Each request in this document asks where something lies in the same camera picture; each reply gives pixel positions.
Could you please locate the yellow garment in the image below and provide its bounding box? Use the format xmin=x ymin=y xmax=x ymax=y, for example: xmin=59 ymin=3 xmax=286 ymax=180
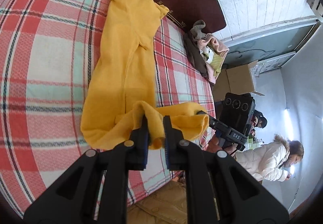
xmin=81 ymin=0 xmax=207 ymax=150

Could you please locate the pile of mixed clothes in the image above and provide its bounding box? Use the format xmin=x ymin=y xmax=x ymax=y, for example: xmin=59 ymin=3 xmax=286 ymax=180
xmin=183 ymin=20 xmax=229 ymax=87

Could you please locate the person in black cap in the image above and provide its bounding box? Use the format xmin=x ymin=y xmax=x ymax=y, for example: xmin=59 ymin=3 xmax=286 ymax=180
xmin=250 ymin=110 xmax=268 ymax=137

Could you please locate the cardboard box by bed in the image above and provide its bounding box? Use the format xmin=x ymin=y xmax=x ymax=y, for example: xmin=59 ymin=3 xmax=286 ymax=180
xmin=212 ymin=60 xmax=264 ymax=102

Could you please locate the tan quilted jacket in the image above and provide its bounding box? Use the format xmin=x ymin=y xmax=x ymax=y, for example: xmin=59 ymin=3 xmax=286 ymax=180
xmin=126 ymin=181 xmax=188 ymax=224

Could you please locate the person in white coat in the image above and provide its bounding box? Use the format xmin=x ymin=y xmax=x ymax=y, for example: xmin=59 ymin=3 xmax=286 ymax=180
xmin=235 ymin=134 xmax=304 ymax=182

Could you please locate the red plaid bed sheet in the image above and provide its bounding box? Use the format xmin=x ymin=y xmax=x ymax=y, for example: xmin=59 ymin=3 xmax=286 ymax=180
xmin=0 ymin=0 xmax=216 ymax=219

